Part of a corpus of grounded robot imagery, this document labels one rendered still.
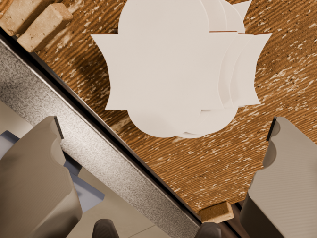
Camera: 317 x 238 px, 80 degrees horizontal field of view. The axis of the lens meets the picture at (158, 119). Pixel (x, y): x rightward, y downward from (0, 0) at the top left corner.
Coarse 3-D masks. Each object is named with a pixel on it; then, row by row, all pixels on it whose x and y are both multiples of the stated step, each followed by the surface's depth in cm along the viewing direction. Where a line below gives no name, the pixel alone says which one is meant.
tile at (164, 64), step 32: (128, 0) 15; (160, 0) 15; (192, 0) 15; (128, 32) 17; (160, 32) 16; (192, 32) 16; (224, 32) 16; (128, 64) 18; (160, 64) 18; (192, 64) 18; (128, 96) 20; (160, 96) 20; (192, 96) 19; (160, 128) 22
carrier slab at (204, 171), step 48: (96, 0) 20; (240, 0) 19; (288, 0) 19; (48, 48) 23; (96, 48) 22; (288, 48) 21; (96, 96) 26; (288, 96) 24; (144, 144) 30; (192, 144) 29; (240, 144) 29; (192, 192) 35; (240, 192) 34
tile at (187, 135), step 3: (186, 132) 26; (180, 135) 26; (183, 135) 26; (186, 135) 26; (189, 135) 26; (192, 135) 26; (195, 135) 26; (198, 135) 26; (201, 135) 26; (204, 135) 26
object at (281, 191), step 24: (288, 120) 10; (288, 144) 9; (312, 144) 9; (264, 168) 7; (288, 168) 7; (312, 168) 7; (264, 192) 6; (288, 192) 6; (312, 192) 6; (240, 216) 7; (264, 216) 6; (288, 216) 6; (312, 216) 6
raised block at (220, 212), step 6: (216, 204) 36; (222, 204) 36; (228, 204) 35; (204, 210) 37; (210, 210) 36; (216, 210) 35; (222, 210) 35; (228, 210) 34; (204, 216) 36; (210, 216) 35; (216, 216) 35; (222, 216) 34; (228, 216) 34; (216, 222) 35
